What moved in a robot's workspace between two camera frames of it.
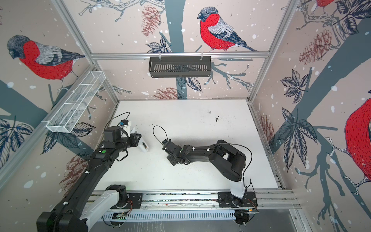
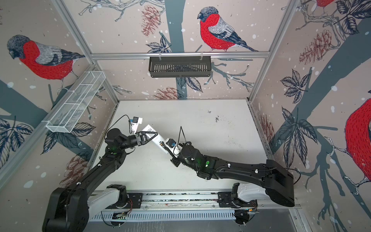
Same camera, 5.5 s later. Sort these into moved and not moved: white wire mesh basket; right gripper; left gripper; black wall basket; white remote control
Moved: white remote control; left gripper
Not moved: black wall basket; white wire mesh basket; right gripper
